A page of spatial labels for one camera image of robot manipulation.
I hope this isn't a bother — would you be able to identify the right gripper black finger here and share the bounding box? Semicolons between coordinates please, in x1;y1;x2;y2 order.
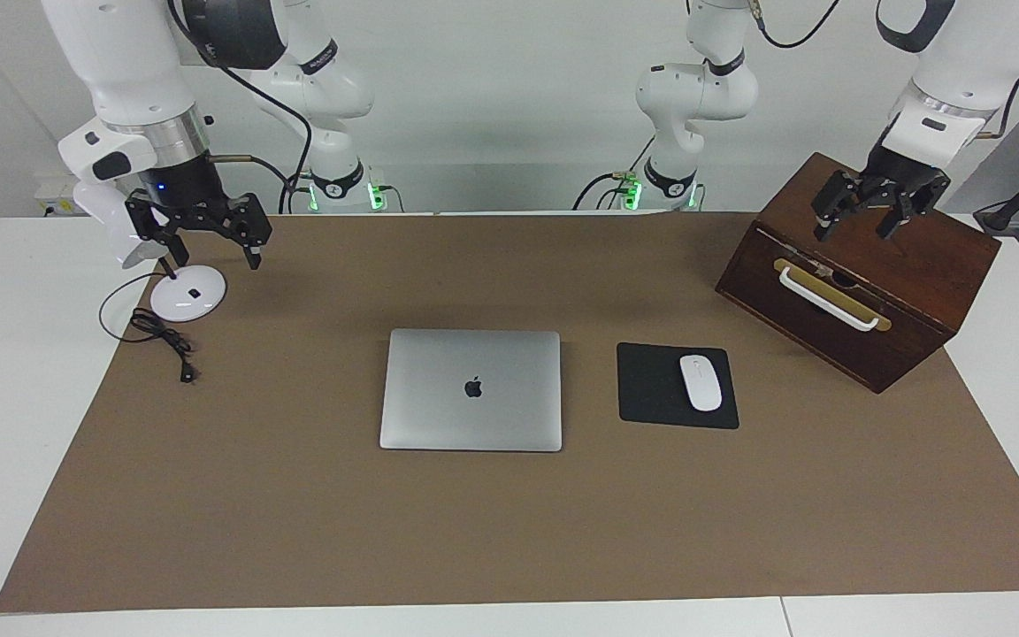
125;196;190;266
207;193;273;271

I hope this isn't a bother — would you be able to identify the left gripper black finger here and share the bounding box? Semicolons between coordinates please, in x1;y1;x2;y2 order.
812;168;873;242
877;180;951;242

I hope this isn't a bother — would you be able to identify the grey aluminium laptop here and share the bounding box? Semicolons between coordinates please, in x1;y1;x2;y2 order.
379;329;563;453

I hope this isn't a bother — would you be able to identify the dark brown wooden box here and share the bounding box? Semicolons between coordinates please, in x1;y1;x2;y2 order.
715;152;1002;395

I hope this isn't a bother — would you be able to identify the white desk lamp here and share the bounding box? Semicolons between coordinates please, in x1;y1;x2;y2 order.
73;176;228;324

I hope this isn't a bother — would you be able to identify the brass plate on box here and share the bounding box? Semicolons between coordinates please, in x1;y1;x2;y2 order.
772;257;893;333

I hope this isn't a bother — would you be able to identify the white computer mouse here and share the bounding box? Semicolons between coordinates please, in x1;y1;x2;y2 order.
679;355;724;413

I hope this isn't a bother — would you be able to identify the black mouse pad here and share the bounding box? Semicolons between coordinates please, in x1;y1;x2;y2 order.
617;342;740;431

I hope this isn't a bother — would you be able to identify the brown table mat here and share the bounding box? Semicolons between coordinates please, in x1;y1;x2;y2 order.
0;212;1019;614

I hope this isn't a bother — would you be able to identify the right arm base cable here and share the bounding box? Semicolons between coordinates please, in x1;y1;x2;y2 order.
278;173;311;215

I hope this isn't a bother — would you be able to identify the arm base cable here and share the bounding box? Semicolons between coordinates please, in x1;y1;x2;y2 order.
573;133;652;211
278;173;311;215

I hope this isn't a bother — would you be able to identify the white wall power strip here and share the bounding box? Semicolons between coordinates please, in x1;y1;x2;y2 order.
34;173;117;218

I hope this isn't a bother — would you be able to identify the white box handle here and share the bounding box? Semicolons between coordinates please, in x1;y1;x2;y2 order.
779;265;882;334

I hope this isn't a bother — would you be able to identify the black lamp power cable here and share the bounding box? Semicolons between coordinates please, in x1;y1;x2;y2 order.
99;270;201;385

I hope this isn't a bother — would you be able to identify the left arm base cable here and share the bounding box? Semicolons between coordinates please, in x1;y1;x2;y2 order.
573;133;652;211

